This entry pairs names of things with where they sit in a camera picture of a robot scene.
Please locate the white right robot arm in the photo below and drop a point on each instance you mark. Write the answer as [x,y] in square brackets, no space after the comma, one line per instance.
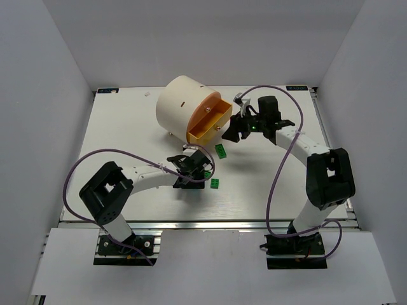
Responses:
[329,179]

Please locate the aluminium front rail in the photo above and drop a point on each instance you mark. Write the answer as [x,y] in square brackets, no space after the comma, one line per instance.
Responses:
[188,225]

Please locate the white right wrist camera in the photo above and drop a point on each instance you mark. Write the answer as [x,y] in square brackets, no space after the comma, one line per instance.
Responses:
[242,102]

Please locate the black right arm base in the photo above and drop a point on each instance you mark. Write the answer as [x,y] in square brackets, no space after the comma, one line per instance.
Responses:
[294,253]

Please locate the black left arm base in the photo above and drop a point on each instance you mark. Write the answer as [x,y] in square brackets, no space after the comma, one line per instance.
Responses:
[141,249]

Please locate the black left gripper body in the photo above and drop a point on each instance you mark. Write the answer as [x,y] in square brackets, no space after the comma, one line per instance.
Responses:
[193,171]

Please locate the yellow drawer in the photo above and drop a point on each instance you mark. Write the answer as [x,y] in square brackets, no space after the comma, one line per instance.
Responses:
[210,123]

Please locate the dark green long lego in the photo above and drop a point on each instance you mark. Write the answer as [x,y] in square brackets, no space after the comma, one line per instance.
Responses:
[220,151]

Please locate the blue label sticker right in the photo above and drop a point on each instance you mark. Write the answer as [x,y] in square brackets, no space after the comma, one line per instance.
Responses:
[297,88]

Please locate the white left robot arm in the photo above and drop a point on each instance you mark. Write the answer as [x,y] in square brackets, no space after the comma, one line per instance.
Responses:
[109,189]

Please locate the blue label sticker left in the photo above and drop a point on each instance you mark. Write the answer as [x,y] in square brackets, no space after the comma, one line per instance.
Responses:
[107,90]

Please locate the blue label sticker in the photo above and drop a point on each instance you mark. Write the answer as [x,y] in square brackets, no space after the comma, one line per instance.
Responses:
[297,88]
[107,90]

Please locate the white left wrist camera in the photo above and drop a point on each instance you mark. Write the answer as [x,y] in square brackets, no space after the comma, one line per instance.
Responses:
[187,147]

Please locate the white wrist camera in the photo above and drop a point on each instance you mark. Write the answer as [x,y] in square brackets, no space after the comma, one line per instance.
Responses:
[187,147]
[242,102]

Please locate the cream round drawer cabinet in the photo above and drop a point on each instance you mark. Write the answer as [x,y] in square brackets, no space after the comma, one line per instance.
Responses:
[177,102]

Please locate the green square lego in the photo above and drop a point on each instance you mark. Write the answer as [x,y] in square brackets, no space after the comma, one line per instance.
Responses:
[214,183]

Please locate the orange top drawer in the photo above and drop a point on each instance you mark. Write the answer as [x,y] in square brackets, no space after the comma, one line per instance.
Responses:
[201,111]

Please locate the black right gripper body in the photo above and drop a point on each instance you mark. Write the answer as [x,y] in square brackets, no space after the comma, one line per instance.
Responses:
[243,124]

